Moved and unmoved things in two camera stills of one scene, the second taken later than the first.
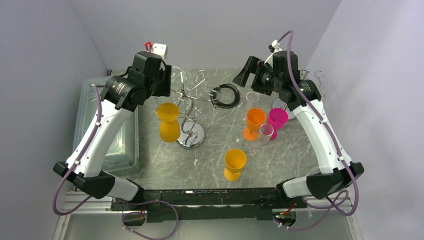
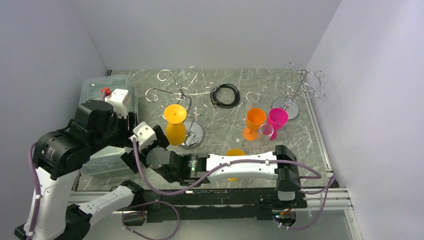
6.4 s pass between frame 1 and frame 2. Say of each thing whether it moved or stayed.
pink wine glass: stayed
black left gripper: moved
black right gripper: moved
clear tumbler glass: stayed
